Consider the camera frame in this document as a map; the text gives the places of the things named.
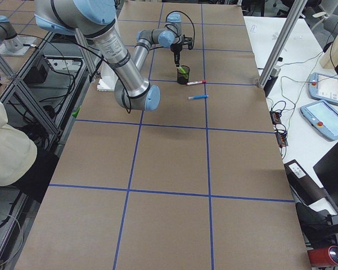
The black mesh pen cup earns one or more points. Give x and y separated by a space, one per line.
183 78

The upper teach pendant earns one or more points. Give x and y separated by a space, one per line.
323 87

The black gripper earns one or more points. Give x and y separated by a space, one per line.
175 50

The seated person cream jacket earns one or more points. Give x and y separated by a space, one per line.
17 151

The red capped white marker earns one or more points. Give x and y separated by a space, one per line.
196 82

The black monitor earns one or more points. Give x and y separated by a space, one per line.
327 172

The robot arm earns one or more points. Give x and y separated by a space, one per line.
96 20

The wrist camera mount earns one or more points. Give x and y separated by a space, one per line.
188 41

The aluminium frame post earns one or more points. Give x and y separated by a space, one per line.
284 34

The blue marker pen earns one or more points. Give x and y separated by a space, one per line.
198 97

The aluminium side frame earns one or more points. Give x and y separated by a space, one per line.
43 84

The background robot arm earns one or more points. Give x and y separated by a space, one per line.
11 44

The lower teach pendant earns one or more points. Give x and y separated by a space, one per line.
323 118

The teach pendant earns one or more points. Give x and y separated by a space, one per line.
323 118
323 87

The usb hub with cables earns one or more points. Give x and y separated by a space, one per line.
279 129

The green highlighter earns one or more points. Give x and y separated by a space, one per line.
182 70

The red cylinder bottle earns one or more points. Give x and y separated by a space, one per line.
324 257

